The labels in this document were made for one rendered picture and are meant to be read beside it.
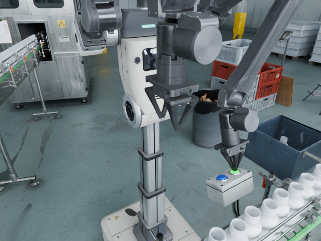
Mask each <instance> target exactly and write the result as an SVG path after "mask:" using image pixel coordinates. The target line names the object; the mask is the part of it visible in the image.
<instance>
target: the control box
mask: <svg viewBox="0 0 321 241"><path fill-rule="evenodd" d="M231 170H232V169H231V168H229V169H227V170H225V171H223V172H221V173H219V174H217V175H215V176H212V177H210V178H208V179H206V188H207V194H208V198H209V199H211V200H212V201H214V202H216V203H218V204H220V205H222V206H223V207H226V206H228V205H230V204H231V209H232V212H233V215H234V218H237V217H239V216H240V214H239V199H240V198H241V197H243V196H245V195H247V194H248V193H250V192H252V191H254V185H253V178H252V172H250V171H248V170H245V169H242V168H238V170H239V173H236V174H233V173H231V172H230V171H231ZM218 175H226V178H227V179H225V180H218V179H217V176H218ZM235 201H236V206H237V211H236V208H235Z"/></svg>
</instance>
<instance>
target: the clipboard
mask: <svg viewBox="0 0 321 241"><path fill-rule="evenodd" d="M9 43H14V42H13V39H12V35H11V32H10V28H9V24H8V21H7V19H0V44H9Z"/></svg>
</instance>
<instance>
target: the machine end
mask: <svg viewBox="0 0 321 241"><path fill-rule="evenodd" d="M80 10H81V4H80V0H0V19H7V21H8V24H9V28H10V32H11V35H12V39H13V42H14V43H9V44H0V53H1V52H3V51H5V50H7V49H8V48H10V47H12V46H13V45H15V44H17V43H19V42H21V41H23V40H24V39H25V38H28V37H29V36H32V35H33V34H35V35H36V34H38V32H39V33H41V32H43V31H45V32H43V34H44V33H46V34H45V35H46V36H47V37H48V41H49V46H50V52H49V53H48V54H47V55H46V56H45V57H44V59H43V60H42V61H41V62H40V63H39V66H38V67H36V71H37V75H38V78H39V82H40V86H41V90H42V93H43V98H44V100H55V99H72V98H83V100H82V101H80V102H81V103H87V100H85V99H84V98H85V97H87V95H88V90H89V80H90V65H89V60H88V56H81V55H80V54H79V51H78V48H77V44H76V41H75V37H74V33H73V29H72V24H73V20H74V17H75V13H76V11H80ZM46 36H44V37H46ZM9 100H10V102H11V103H16V104H17V105H18V106H16V107H15V108H16V109H22V108H23V106H20V105H19V103H23V102H34V101H41V99H40V96H39V92H38V88H37V85H36V81H35V77H34V74H33V71H32V72H31V73H30V74H29V75H28V76H27V77H26V78H25V79H24V80H23V81H22V83H21V84H20V85H19V86H18V87H17V89H15V90H14V91H13V93H12V94H11V95H10V96H9Z"/></svg>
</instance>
